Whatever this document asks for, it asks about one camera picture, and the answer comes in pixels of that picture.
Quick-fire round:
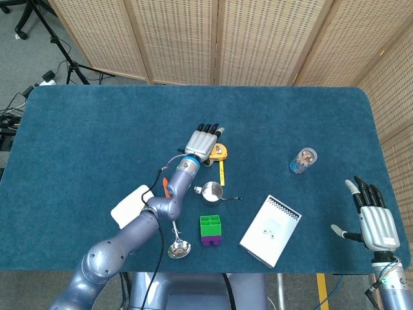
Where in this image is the floor cable bundle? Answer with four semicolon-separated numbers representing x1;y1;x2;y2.
0;93;26;152

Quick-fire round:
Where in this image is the stainless steel spouted pitcher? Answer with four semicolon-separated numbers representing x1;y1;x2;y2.
193;181;245;208

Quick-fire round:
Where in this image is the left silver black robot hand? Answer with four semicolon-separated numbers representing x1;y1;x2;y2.
184;122;225;167

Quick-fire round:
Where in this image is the metal table leg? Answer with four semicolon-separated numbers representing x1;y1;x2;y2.
276;273;287;310

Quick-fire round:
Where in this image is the green and purple toy block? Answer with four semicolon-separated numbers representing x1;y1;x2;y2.
199;214;224;248

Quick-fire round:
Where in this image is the blue-grey robot torso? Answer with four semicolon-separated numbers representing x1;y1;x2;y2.
128;272;269;310

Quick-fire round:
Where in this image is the cream folded cloth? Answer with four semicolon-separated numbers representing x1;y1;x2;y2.
110;184;151;231

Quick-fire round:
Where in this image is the black tripod stand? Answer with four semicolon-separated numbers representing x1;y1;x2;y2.
30;0;116;85

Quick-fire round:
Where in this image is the yellow tape measure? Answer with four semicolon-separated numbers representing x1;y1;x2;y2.
177;143;228;187

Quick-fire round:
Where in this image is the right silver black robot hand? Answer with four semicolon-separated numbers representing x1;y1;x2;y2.
330;176;401;252

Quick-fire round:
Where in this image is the blue felt table cover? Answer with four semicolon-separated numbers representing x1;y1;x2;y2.
0;84;412;275

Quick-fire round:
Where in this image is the wicker folding screen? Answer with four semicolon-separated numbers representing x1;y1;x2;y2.
48;0;413;310

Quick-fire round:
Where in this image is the steel ladle orange handle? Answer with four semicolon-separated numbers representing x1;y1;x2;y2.
162;178;192;260

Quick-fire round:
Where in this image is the black office chair base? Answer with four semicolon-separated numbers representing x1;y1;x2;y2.
0;0;33;40

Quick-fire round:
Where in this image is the white earbuds box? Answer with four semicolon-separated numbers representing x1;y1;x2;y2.
238;194;303;269

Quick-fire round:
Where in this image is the clear plastic snack jar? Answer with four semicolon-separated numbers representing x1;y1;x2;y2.
289;147;318;176

